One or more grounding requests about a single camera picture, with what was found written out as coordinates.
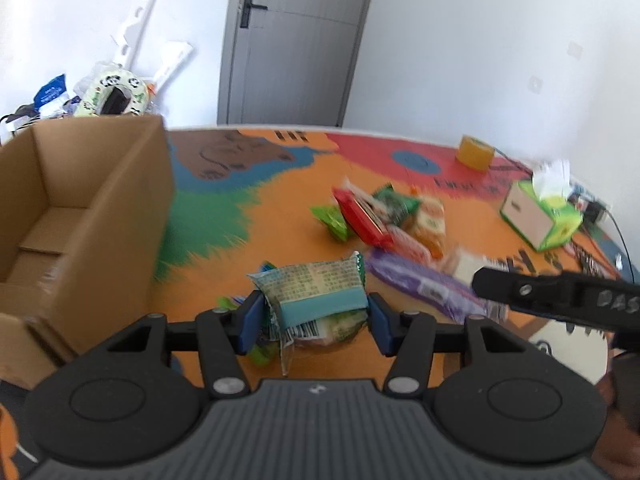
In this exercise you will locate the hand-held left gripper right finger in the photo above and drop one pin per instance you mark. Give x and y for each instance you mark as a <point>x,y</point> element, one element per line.
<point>378,325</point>

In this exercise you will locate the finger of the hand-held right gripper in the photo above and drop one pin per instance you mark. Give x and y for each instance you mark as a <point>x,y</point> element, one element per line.
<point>525,290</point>

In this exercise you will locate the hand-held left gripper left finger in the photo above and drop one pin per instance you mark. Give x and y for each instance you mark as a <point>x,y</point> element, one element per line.
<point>250,322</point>

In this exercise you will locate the purple snack packet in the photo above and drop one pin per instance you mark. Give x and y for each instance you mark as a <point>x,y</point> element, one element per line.
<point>425,280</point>

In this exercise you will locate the teal and green snack packet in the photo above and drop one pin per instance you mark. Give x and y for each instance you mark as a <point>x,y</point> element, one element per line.
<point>310,290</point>

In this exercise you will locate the light green snack packet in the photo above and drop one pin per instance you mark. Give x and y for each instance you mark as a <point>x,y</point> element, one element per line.
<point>332,220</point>

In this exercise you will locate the orange and white snack packet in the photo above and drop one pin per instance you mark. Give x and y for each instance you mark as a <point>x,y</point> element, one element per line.
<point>430,220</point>

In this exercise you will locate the brown cardboard box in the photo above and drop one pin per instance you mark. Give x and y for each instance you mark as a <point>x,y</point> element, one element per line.
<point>100,200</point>

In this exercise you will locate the person's right forearm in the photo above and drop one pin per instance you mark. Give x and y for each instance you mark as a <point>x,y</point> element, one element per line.
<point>625,395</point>

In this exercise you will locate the green and white tissue box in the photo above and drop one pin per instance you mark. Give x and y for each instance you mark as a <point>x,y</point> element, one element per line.
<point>530,210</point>

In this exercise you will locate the red and white snack packet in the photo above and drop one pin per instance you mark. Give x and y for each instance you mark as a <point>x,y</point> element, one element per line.
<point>407,245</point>

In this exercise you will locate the small black device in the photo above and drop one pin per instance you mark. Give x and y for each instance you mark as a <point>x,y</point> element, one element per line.
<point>593,211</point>

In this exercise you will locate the dark green snack packet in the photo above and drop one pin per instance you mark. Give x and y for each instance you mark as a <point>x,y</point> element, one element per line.
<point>395,202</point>

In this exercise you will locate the colourful printed table mat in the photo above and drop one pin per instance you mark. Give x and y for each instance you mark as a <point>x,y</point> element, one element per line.
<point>280,190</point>

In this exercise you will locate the yellow tape roll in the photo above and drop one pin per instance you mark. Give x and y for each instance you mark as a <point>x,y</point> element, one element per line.
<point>474,152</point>

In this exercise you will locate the short white plastic board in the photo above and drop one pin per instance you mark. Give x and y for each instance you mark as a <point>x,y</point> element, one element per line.
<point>170,65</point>

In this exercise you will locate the panda print seat cushion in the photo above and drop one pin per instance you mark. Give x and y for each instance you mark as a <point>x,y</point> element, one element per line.
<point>95,92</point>

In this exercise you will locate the grey door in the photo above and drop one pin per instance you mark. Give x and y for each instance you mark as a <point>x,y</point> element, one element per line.
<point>295,45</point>

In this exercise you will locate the clear plastic bag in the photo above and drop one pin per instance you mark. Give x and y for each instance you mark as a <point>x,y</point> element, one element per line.
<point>90,74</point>

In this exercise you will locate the blue plastic bag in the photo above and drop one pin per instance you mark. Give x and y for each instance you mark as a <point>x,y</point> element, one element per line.
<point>50,91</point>

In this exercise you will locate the long white plastic board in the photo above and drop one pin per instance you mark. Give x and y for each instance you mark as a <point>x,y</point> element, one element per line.
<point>132,25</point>

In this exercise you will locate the white wall socket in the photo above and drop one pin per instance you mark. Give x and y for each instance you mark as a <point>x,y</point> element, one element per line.
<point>536,83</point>

